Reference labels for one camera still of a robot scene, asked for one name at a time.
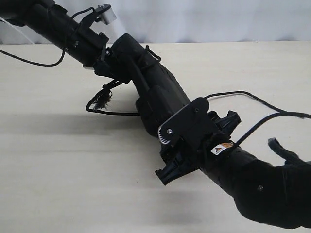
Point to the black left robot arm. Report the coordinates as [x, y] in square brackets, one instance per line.
[72, 34]

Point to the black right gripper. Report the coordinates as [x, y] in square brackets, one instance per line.
[190, 151]

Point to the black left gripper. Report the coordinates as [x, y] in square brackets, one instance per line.
[97, 54]

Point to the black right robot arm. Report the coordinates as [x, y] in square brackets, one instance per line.
[274, 195]

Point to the black plastic carrying case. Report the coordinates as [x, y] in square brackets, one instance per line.
[160, 95]

